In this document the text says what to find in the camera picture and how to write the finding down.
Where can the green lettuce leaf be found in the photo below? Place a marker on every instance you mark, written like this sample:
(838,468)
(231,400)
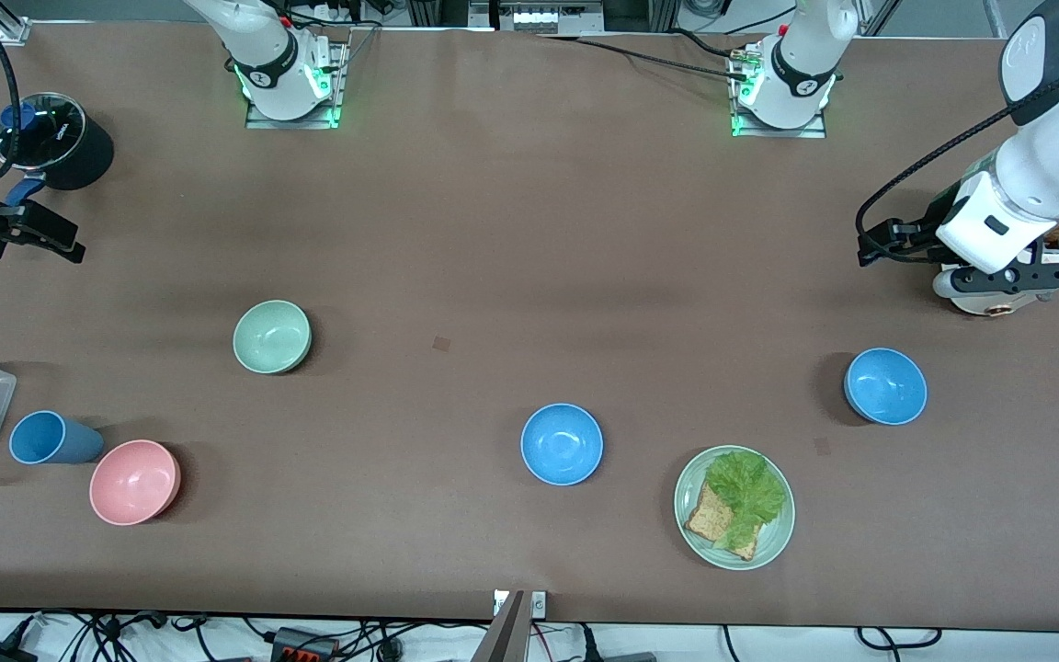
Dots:
(748,487)

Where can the glass pot lid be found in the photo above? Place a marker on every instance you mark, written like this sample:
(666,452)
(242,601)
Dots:
(51,138)

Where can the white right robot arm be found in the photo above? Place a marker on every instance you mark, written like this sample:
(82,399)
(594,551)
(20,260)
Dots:
(263,55)

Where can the brown bread slice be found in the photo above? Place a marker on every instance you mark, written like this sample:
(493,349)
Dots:
(706,522)

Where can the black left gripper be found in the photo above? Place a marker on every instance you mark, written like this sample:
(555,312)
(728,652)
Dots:
(923,230)

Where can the green bowl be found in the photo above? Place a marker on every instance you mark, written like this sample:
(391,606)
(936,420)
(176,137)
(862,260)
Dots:
(272,336)

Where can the pink bowl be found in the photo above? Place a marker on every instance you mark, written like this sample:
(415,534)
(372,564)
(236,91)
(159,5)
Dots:
(132,483)

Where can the blue cup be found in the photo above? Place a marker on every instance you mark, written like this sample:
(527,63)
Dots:
(51,439)

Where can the blue bowl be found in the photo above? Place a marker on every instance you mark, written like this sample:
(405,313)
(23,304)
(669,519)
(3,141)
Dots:
(886,386)
(562,444)

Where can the white table clamp bracket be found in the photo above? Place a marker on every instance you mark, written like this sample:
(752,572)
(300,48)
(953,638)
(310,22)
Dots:
(540,603)

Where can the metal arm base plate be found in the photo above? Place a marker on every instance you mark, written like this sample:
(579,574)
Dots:
(258,120)
(814,132)

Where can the light green plate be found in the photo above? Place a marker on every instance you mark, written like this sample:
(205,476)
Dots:
(773,538)

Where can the grey electronics box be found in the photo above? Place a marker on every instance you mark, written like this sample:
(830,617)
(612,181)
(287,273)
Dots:
(539,17)

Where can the aluminium frame rail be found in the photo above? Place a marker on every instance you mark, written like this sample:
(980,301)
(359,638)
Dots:
(10,32)

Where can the grey camera stand pole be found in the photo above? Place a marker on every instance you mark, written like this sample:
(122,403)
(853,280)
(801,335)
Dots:
(502,636)

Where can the black and red power strip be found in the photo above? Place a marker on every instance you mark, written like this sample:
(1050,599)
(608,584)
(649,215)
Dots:
(304,645)

